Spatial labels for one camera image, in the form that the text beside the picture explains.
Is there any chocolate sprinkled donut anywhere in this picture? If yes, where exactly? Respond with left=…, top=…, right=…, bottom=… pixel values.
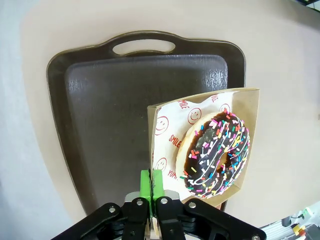
left=176, top=107, right=251, bottom=200

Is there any brown cardboard food box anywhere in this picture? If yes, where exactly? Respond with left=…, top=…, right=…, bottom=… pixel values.
left=146, top=86, right=260, bottom=211

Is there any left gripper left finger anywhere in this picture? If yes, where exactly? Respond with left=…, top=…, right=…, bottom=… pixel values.
left=49, top=169, right=152, bottom=240

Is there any yellow red emergency stop button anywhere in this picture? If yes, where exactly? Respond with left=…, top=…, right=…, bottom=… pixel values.
left=292, top=223, right=307, bottom=237

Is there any brown plastic serving tray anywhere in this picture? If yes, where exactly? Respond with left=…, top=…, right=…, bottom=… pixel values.
left=46, top=30, right=247, bottom=218

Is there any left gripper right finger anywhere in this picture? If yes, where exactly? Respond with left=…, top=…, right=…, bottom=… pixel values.
left=150, top=169, right=267, bottom=240

